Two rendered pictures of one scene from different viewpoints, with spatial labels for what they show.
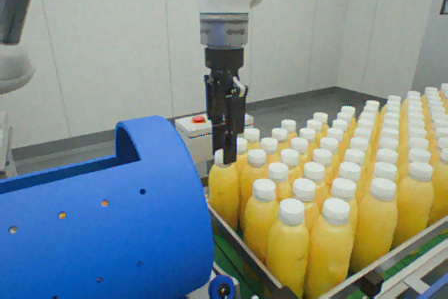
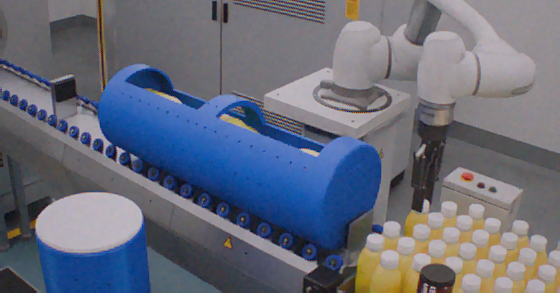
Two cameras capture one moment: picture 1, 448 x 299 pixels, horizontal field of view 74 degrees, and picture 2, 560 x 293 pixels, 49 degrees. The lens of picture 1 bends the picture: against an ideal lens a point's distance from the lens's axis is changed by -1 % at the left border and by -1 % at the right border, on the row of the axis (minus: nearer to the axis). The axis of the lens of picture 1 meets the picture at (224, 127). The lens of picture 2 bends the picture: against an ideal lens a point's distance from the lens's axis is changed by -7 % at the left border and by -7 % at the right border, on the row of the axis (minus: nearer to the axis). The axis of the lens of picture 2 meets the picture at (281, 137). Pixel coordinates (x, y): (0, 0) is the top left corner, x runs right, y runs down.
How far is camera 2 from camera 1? 1.33 m
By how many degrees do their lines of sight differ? 63
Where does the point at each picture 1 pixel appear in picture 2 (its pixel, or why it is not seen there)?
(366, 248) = not seen: outside the picture
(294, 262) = (359, 271)
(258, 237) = not seen: hidden behind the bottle
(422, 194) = not seen: outside the picture
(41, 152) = (524, 156)
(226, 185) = (408, 226)
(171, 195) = (312, 177)
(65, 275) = (266, 178)
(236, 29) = (426, 112)
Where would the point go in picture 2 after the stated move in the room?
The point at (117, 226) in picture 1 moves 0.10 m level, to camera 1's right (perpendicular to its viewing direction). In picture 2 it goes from (288, 174) to (303, 194)
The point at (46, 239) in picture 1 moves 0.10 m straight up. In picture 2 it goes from (268, 161) to (269, 124)
